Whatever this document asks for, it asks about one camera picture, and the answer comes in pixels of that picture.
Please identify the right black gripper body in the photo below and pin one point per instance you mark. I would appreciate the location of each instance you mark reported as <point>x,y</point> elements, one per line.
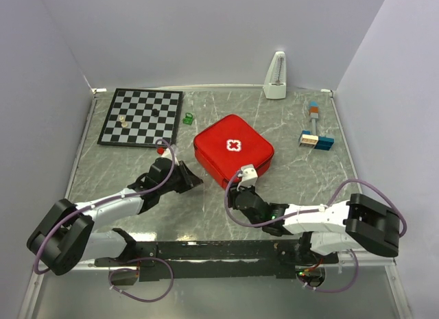
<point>232,193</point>

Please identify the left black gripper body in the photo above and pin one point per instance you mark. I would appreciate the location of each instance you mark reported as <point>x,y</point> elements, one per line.
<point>180,180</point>

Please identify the red black medicine case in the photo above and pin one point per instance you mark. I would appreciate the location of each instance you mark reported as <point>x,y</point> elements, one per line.
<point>229,144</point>

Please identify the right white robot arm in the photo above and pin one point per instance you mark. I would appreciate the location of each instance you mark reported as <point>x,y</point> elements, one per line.
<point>359,222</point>

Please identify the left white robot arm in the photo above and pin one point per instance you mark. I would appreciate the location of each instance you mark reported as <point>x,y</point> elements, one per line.
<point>68,234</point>

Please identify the small green toy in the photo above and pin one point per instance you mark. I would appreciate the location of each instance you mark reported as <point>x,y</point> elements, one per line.
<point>188,119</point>

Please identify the black chess piece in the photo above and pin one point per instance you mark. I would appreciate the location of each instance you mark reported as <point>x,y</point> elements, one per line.
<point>155,112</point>

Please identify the black white chessboard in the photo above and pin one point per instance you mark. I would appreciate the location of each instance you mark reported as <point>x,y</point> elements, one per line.
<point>144,129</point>

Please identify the black base bar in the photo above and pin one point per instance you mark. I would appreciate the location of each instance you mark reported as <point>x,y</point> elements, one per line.
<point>220,259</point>

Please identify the blue toy block stack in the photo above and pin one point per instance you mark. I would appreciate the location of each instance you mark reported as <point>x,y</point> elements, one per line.
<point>307,139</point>

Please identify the grey orange blue toy stick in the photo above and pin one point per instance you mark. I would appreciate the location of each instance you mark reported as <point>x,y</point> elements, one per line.
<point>313,116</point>

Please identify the white metronome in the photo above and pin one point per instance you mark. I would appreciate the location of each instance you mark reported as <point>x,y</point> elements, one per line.
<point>275,84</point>

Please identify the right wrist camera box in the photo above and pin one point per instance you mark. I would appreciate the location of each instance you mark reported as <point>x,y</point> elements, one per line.
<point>248,176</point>

